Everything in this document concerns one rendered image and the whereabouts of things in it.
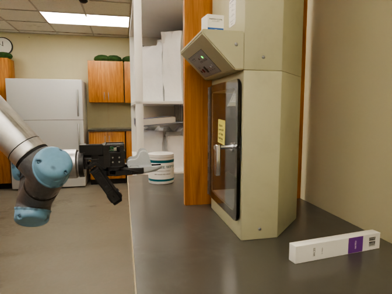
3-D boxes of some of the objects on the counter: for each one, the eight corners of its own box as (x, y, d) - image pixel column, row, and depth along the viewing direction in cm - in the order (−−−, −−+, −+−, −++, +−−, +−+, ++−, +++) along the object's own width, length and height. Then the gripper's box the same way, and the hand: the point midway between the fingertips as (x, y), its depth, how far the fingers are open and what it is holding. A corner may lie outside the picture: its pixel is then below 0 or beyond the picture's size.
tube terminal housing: (272, 203, 128) (277, -2, 120) (321, 233, 97) (333, -42, 88) (210, 207, 123) (212, -7, 114) (241, 241, 91) (245, -52, 83)
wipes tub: (172, 178, 175) (171, 150, 173) (175, 184, 162) (175, 154, 160) (147, 179, 172) (147, 151, 170) (149, 185, 159) (149, 154, 157)
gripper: (76, 146, 79) (163, 144, 84) (81, 142, 89) (158, 140, 94) (77, 181, 81) (164, 177, 85) (82, 172, 91) (159, 170, 95)
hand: (156, 168), depth 90 cm, fingers closed
